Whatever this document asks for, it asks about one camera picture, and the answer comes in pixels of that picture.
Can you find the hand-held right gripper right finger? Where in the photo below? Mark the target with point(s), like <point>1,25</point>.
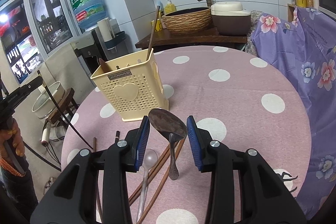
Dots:
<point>194,145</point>

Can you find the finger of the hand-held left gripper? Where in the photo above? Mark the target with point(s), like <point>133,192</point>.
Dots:
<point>29,87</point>

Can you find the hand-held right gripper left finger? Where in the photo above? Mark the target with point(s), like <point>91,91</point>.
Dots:
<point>141,145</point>

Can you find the slim silver spoon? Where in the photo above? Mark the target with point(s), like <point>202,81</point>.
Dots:
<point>149,158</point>

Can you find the metal soup spoon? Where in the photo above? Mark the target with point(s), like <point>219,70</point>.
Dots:
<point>168,123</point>

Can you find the cream plastic utensil holder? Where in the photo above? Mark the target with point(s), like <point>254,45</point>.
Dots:
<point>126,98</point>

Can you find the dark brown chopstick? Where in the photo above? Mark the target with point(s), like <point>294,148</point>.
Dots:
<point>103,65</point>

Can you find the person's left forearm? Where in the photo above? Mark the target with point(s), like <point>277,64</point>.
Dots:
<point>15,187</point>

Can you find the person's left hand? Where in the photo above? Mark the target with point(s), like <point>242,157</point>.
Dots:
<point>17,134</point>

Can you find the cream pot with glass lid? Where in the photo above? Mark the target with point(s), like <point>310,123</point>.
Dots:
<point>43,106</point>

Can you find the small dark wooden chair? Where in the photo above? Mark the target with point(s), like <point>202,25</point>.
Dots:
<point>68,102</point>

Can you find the pink polka dot tablecloth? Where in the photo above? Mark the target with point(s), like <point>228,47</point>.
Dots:
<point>236,108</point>

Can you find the grey water dispenser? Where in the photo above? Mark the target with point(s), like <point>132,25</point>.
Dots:
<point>86,48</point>

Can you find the sliding window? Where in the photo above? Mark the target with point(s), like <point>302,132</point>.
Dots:
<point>50,16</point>

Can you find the paper cup tube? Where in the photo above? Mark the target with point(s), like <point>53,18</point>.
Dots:
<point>105,28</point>

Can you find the blue water jug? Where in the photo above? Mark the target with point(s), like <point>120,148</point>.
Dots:
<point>86,3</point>

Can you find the yellow mug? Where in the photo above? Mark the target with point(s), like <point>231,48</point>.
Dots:
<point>158,26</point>

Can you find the woven basin sink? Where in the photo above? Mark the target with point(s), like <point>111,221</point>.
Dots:
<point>186,22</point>

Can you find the brown and cream rice cooker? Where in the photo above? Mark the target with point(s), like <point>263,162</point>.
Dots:
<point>231,20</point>

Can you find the purple floral cloth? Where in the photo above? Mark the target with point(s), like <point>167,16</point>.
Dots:
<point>302,56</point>

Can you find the yellow soap pump bottle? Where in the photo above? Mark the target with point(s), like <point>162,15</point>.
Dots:
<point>170,7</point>

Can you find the small wooden box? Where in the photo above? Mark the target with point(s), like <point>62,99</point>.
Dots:
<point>292,12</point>

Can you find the teal wall holder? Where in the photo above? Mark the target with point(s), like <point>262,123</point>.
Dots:
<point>118,39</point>

